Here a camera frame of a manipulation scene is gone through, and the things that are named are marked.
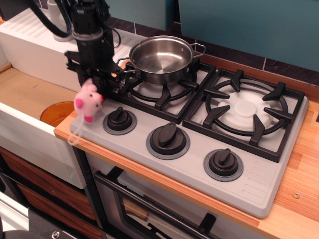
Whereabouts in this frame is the orange plastic plate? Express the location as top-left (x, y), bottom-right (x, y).
top-left (40, 101), bottom-right (74, 127)

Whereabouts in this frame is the white toy sink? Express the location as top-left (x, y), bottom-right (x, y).
top-left (0, 6), bottom-right (143, 190)

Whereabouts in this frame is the black oven door handle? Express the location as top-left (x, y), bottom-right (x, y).
top-left (94, 167), bottom-right (216, 239)

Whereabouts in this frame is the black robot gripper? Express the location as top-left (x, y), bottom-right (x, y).
top-left (65, 28), bottom-right (124, 99)

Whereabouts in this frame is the black right stove knob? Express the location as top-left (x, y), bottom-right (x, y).
top-left (203, 148), bottom-right (244, 182)

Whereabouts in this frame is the toy oven door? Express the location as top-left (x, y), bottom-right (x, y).
top-left (86, 154), bottom-right (262, 239)

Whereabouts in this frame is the black stove knob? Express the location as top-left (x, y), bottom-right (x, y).
top-left (203, 148), bottom-right (244, 182)
top-left (103, 107), bottom-right (137, 135)
top-left (146, 122), bottom-right (190, 160)

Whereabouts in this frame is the black burner grate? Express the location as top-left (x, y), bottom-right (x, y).
top-left (109, 58), bottom-right (216, 124)
top-left (182, 69), bottom-right (309, 163)

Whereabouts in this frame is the black right burner grate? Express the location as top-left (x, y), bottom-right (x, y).
top-left (182, 69), bottom-right (309, 163)

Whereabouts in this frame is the black left stove knob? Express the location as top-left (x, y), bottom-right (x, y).
top-left (103, 107), bottom-right (137, 135)

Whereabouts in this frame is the black left burner grate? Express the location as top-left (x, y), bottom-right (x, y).
top-left (109, 58), bottom-right (216, 124)

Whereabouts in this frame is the teal cabinet panel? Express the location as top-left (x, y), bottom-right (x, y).
top-left (178, 0), bottom-right (319, 71)

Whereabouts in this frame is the grey toy faucet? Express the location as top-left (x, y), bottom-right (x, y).
top-left (47, 0), bottom-right (73, 42)

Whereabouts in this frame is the wooden drawer front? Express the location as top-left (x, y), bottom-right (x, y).
top-left (0, 148), bottom-right (106, 239)

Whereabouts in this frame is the stainless steel pan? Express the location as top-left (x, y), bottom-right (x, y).
top-left (118, 35), bottom-right (206, 86)

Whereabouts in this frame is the black middle stove knob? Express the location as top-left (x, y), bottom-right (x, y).
top-left (146, 122), bottom-right (190, 160)

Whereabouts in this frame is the pink stuffed pig toy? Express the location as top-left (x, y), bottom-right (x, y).
top-left (67, 78), bottom-right (104, 146)

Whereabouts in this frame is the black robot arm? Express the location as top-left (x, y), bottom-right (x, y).
top-left (65, 0), bottom-right (122, 98)

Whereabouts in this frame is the grey toy stove top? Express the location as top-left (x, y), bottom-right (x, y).
top-left (70, 62), bottom-right (309, 218)

